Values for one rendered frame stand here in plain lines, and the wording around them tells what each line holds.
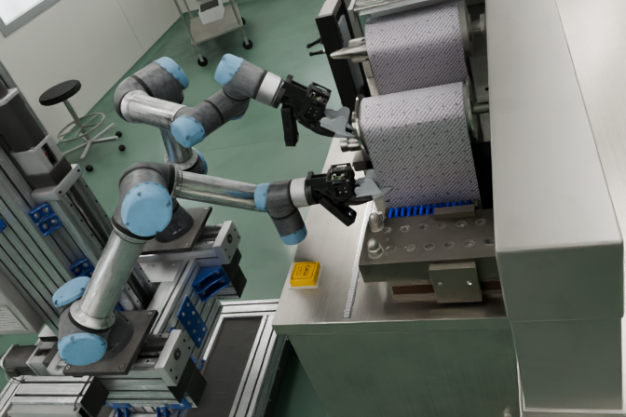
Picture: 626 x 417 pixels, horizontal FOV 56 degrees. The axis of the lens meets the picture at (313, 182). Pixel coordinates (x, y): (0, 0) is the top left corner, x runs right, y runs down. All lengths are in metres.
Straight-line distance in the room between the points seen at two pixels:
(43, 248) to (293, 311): 0.80
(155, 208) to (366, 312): 0.56
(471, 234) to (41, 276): 1.32
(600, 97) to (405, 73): 0.67
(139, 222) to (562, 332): 1.10
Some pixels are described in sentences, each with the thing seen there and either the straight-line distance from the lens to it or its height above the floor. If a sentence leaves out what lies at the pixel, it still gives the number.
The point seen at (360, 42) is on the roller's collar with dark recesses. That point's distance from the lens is 1.60.
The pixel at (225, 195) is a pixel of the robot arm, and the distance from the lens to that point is 1.62.
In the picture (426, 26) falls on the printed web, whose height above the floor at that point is 1.39.
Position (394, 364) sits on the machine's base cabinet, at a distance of 1.55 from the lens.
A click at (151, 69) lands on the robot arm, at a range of 1.81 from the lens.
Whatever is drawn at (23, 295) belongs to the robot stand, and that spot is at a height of 0.90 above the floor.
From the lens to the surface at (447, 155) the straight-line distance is 1.39.
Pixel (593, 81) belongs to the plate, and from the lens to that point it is 1.05.
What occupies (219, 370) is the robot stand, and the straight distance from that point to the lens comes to 2.47.
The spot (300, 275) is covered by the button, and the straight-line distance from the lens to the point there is 1.57.
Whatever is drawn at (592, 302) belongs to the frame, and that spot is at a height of 1.60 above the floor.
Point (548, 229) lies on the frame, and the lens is 0.45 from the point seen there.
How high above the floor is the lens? 1.96
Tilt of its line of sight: 33 degrees down
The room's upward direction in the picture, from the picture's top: 21 degrees counter-clockwise
